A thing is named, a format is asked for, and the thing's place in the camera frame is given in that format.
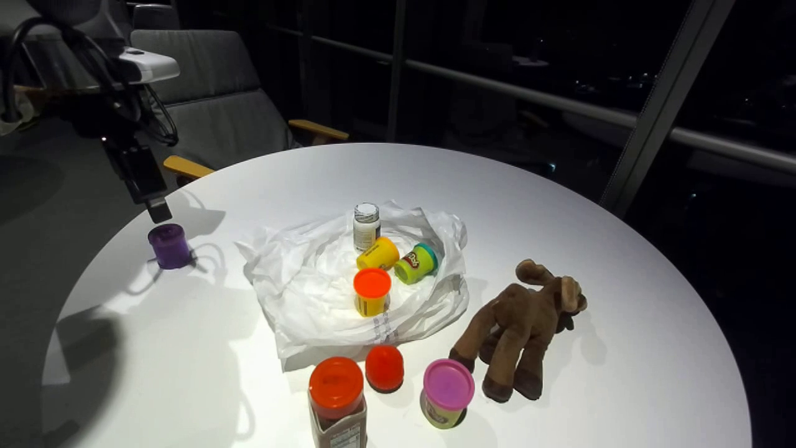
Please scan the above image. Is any teal lid play-doh tub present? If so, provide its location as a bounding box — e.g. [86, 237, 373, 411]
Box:
[392, 240, 437, 284]

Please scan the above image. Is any purple play-doh tub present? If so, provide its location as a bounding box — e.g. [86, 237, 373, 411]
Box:
[147, 223, 190, 269]

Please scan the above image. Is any pink lid play-doh tub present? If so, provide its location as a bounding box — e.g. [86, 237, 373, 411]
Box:
[419, 359, 475, 427]

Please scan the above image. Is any yellow play-doh tub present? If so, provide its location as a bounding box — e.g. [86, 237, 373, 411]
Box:
[354, 237, 401, 272]

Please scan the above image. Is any orange lid play-doh tub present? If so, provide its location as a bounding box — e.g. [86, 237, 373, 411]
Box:
[353, 269, 392, 315]

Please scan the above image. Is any spice jar with red lid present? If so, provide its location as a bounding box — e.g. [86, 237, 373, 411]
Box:
[308, 355, 366, 448]

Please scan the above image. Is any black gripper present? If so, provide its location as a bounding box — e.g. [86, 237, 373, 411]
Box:
[102, 84, 178, 223]

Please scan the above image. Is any white pill bottle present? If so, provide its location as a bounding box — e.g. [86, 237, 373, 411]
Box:
[353, 201, 379, 250]

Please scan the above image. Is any grey armchair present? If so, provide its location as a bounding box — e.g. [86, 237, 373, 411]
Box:
[132, 29, 347, 183]

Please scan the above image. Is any brown plush dog toy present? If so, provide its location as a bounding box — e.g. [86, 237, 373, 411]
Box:
[449, 258, 587, 403]

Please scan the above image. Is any white plastic bag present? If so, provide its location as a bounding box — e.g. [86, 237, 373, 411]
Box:
[239, 203, 468, 371]

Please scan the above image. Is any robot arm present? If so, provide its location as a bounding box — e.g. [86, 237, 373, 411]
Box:
[0, 0, 178, 223]

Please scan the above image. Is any small red lid tub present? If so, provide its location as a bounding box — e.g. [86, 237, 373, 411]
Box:
[366, 346, 403, 392]

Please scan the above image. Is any metal railing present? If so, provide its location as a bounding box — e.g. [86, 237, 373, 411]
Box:
[274, 0, 796, 213]

